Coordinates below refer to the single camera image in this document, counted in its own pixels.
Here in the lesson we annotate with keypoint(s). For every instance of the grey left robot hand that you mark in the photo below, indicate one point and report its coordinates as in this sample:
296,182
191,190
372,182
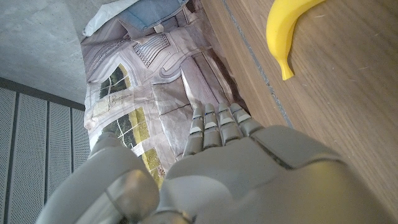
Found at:
233,180

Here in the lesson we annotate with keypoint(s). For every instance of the yellow banana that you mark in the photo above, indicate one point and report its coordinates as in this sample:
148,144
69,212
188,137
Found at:
280,31

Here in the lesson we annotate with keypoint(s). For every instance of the printed fabric backdrop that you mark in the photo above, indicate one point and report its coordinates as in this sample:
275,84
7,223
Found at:
140,77

